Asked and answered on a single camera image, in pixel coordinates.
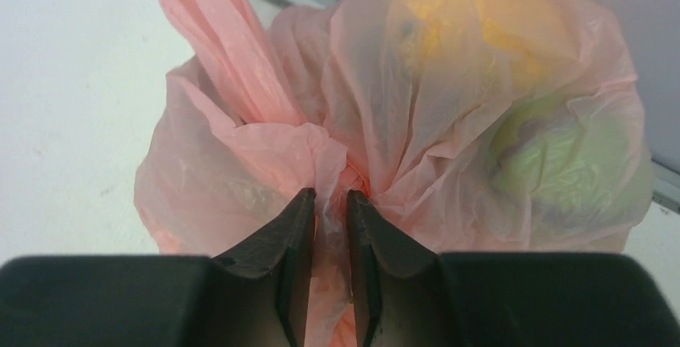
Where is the yellow fake fruit in bag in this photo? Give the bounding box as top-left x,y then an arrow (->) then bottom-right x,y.
387,0 -> 579,95

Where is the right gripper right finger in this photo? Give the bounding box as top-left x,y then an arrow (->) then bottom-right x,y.
346,191 -> 679,346

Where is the green fake fruit in bag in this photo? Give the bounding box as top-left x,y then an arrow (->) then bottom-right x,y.
484,97 -> 653,232

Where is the pink plastic bag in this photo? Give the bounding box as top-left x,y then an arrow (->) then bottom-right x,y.
134,0 -> 654,346

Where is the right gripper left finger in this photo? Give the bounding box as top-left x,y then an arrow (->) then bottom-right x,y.
1,188 -> 315,346

